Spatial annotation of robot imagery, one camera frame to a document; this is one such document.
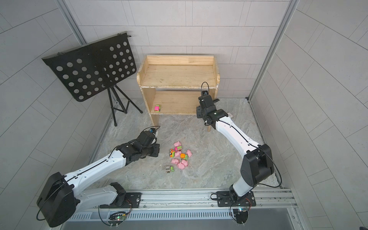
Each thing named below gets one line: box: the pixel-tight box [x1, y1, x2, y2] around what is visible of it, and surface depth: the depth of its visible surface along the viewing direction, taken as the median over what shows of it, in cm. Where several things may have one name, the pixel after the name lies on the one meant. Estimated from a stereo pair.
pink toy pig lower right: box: [181, 159, 189, 167], surface depth 84 cm
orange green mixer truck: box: [180, 152, 189, 161], surface depth 86 cm
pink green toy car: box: [153, 104, 161, 113], surface depth 84 cm
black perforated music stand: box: [41, 31, 144, 127], surface depth 75 cm
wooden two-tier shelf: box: [136, 55, 221, 133], surface depth 77 cm
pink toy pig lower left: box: [170, 158, 180, 166], surface depth 84 cm
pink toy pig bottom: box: [177, 161, 185, 170], surface depth 82 cm
